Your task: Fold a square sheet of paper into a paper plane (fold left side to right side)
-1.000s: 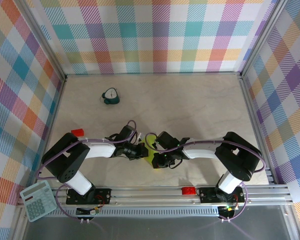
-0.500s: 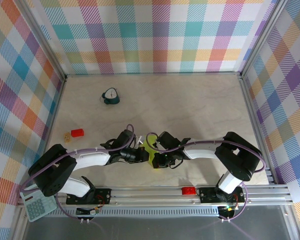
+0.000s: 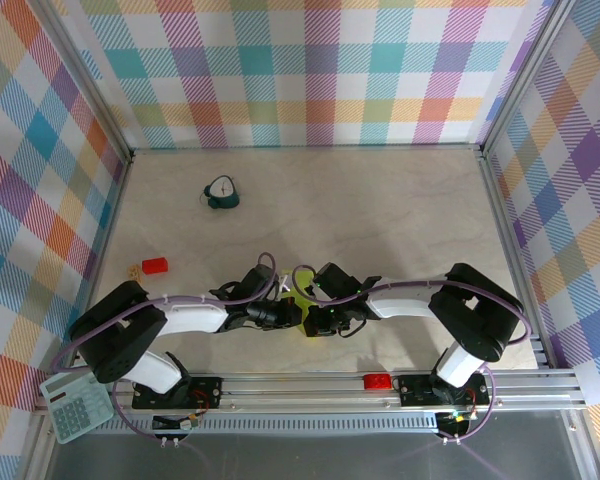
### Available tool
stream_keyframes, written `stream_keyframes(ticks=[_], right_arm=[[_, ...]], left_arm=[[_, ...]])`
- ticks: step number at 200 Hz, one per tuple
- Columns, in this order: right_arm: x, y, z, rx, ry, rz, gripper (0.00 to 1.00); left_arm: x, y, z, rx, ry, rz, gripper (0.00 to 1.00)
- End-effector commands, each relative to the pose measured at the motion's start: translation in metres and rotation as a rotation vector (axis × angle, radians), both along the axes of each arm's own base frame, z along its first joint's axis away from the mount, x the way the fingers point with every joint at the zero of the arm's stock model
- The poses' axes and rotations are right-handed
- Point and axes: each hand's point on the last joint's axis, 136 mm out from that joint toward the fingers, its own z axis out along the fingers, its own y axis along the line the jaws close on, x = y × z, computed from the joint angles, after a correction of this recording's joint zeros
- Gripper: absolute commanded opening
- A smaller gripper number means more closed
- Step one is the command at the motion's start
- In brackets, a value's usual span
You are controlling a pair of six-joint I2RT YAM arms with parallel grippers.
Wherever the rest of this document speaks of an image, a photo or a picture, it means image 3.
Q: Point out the red toy brick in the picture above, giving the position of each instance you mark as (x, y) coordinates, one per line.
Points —
(155, 265)

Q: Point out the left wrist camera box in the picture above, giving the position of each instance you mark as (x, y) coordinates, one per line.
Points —
(257, 282)

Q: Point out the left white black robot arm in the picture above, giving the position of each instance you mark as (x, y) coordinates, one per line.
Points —
(115, 335)

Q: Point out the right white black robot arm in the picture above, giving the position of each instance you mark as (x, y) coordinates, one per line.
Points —
(475, 315)

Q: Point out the red plastic stopper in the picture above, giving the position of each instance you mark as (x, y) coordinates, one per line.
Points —
(377, 381)

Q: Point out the light blue calculator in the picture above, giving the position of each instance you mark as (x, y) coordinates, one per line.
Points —
(75, 420)

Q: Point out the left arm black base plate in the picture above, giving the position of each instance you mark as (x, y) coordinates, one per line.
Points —
(207, 390)

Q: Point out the aluminium side rail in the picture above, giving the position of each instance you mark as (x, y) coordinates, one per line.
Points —
(111, 220)
(511, 250)

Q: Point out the aluminium upright post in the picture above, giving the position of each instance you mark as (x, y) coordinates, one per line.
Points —
(89, 75)
(525, 75)

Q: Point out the thin aluminium rear rail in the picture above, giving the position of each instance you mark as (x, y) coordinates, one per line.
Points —
(305, 148)

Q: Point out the small wooden block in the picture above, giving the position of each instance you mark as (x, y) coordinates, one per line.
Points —
(135, 275)

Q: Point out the teal alarm clock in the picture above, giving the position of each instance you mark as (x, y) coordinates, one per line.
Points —
(222, 197)

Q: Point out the yellow-green paper sheet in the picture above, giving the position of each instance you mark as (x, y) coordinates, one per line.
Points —
(303, 286)

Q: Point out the wide aluminium mounting rail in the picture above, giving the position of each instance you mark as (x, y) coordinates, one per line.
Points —
(305, 395)

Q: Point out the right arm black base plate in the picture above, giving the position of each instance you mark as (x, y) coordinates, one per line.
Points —
(412, 390)

